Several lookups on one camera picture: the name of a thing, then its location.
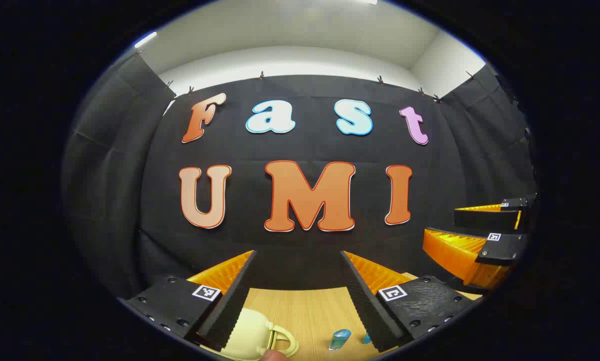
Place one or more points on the ceiling light strip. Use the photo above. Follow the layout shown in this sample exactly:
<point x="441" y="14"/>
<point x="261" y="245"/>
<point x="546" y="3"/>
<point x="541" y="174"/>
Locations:
<point x="145" y="39"/>

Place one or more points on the blue capped glass bottle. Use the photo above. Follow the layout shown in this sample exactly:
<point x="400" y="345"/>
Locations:
<point x="340" y="339"/>

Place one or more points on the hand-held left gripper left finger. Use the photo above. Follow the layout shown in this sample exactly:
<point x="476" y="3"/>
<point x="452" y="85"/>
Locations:
<point x="232" y="306"/>

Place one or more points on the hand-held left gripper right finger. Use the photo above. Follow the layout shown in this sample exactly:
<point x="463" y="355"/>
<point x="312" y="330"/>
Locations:
<point x="365" y="306"/>

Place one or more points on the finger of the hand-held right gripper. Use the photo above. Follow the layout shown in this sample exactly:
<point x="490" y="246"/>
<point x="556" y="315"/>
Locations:
<point x="500" y="248"/>
<point x="485" y="218"/>

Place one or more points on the small cream suitcase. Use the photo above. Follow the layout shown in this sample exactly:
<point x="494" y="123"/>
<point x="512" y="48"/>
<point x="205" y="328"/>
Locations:
<point x="249" y="331"/>

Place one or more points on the pale blue skin care tube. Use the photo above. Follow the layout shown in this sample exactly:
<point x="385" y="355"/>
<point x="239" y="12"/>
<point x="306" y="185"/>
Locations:
<point x="366" y="339"/>

